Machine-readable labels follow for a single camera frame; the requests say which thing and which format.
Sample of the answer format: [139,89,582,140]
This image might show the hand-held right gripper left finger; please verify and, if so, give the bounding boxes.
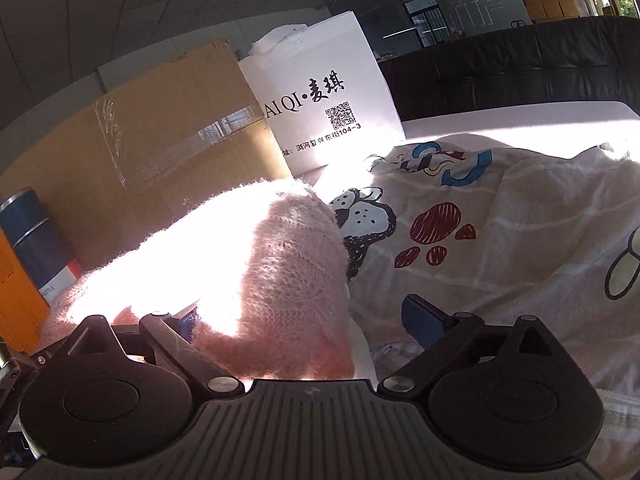
[70,301,242,395]

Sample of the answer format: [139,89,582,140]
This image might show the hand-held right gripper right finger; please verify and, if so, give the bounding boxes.
[401,294,567,402]

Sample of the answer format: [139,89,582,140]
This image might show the pink knitted sweater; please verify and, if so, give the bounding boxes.
[40,177,359,382]

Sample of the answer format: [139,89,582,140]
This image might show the orange printed box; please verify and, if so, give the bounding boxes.
[0,227,52,357]

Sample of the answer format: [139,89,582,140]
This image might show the cartoon printed bedsheet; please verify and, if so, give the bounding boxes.
[327,132,640,480]

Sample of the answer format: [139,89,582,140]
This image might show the dark blue thermos bottle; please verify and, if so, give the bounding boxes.
[0,187,85,307]

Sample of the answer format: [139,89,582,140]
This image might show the brown cardboard box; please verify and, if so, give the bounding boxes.
[0,37,293,271]

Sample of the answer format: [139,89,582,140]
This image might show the white paper bag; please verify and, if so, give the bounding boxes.
[237,10,407,179]

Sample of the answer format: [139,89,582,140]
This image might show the black sofa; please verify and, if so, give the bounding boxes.
[377,16,640,123]

